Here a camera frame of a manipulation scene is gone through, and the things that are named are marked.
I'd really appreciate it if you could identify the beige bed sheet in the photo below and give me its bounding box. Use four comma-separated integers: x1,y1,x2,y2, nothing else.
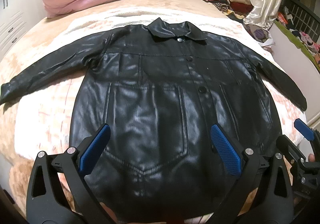
10,0,226,47

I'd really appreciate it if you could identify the white peach patterned blanket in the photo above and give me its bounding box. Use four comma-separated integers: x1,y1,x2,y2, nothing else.
1,18,304,212

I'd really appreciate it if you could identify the black leather jacket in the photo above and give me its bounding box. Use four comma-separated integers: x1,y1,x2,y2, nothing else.
1,19,307,222

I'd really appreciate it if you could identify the basket of clothes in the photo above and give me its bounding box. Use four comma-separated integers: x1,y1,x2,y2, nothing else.
244,24,274,53

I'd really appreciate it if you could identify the white wardrobe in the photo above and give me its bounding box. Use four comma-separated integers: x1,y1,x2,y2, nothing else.
1,0,46,58

